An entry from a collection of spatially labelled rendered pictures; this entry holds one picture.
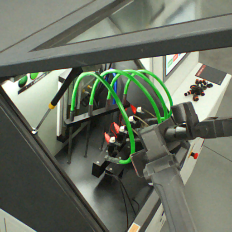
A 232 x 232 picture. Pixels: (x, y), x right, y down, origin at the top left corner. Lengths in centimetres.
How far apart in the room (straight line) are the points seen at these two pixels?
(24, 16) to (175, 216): 94
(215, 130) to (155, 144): 31
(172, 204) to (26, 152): 60
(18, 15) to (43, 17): 9
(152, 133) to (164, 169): 11
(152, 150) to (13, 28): 68
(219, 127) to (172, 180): 39
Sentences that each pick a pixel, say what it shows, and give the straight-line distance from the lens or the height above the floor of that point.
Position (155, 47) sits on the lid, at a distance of 70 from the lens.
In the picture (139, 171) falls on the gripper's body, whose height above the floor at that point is 136.
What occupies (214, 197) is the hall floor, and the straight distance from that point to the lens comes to 286.
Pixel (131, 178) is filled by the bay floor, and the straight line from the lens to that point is 168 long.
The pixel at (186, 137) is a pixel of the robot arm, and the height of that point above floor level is 133.
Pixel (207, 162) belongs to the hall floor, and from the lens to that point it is 308.
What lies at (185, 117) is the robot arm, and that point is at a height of 138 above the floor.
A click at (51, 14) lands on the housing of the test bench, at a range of 141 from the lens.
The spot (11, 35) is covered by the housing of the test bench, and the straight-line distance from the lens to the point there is 127.
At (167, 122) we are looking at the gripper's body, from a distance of 128.
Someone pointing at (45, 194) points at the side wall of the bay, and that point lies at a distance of 129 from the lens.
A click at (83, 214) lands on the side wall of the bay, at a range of 123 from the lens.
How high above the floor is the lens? 212
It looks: 40 degrees down
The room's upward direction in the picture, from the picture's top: 10 degrees clockwise
